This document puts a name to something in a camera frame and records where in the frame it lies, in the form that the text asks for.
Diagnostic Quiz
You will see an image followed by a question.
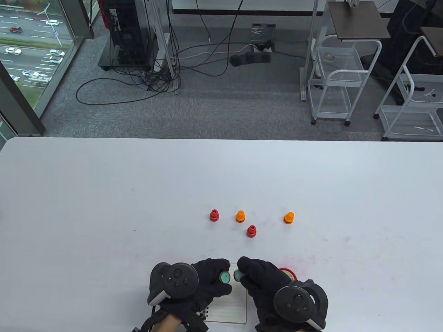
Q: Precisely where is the person's right hand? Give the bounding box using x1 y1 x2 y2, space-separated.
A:
237 256 329 332

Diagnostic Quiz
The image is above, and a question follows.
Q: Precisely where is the person's left hand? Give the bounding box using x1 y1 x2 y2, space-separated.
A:
154 258 232 332

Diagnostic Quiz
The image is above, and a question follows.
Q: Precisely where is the white spiral lined notebook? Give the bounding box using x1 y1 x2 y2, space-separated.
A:
204 264 247 324

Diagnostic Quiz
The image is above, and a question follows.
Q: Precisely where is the person's left forearm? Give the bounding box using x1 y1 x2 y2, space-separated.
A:
149 311 184 332

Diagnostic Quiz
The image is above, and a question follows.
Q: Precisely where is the dark grey left hand controller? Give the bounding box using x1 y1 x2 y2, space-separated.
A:
148 262 199 305

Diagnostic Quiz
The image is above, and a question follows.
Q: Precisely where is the dark grey hand controller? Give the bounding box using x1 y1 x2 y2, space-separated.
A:
148 262 199 305
273 279 328 330

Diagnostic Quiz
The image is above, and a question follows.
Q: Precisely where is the dark grey right hand controller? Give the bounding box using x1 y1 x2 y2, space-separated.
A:
273 279 328 330

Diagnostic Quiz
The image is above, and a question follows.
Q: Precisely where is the aluminium profile leg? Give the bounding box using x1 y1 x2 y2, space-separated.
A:
152 0 181 94

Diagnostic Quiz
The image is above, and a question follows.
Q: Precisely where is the black wrapped box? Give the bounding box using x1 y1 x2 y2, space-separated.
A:
251 24 276 52

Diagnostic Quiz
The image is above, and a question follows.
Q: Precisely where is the black computer tower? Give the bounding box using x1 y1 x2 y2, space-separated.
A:
98 0 154 71

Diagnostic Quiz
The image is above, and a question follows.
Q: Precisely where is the tall aluminium pole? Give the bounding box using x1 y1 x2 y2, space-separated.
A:
300 0 327 101

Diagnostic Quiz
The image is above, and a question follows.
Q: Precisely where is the brown top side table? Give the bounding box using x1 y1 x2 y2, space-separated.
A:
421 27 443 57
328 1 391 42

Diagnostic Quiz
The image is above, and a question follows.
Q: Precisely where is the long white table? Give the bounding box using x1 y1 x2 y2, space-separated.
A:
172 0 326 16

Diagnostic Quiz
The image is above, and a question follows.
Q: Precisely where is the bundle of black cables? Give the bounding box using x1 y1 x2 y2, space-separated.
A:
75 0 256 105

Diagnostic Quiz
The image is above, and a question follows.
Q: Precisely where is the white wire trolley cart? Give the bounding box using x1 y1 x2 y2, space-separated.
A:
307 35 382 126
374 36 443 141

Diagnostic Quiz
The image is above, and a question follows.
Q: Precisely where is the glass window dark frame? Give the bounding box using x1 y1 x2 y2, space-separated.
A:
0 0 94 139

